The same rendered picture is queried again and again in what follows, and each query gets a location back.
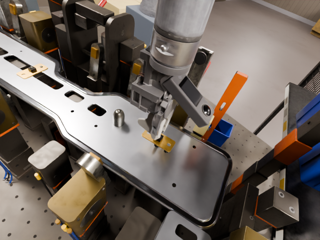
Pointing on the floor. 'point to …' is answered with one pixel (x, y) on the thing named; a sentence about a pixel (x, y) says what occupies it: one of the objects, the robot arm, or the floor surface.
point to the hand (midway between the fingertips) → (159, 135)
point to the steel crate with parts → (316, 29)
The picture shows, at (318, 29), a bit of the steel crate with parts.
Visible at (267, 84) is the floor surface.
